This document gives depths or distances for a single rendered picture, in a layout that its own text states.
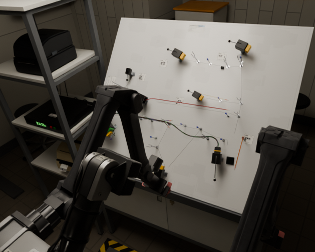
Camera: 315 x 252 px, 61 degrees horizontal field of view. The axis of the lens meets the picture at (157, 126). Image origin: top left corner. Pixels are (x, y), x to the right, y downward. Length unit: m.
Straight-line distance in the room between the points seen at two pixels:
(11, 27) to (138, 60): 2.07
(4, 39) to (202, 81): 2.51
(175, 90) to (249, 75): 0.43
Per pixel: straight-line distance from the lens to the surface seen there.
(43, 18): 3.81
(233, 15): 3.53
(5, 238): 0.80
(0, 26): 3.54
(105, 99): 0.83
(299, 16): 3.35
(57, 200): 0.85
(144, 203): 1.89
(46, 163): 2.34
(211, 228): 1.77
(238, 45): 1.54
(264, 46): 1.63
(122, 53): 1.89
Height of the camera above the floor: 2.07
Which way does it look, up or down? 35 degrees down
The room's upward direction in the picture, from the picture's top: 5 degrees counter-clockwise
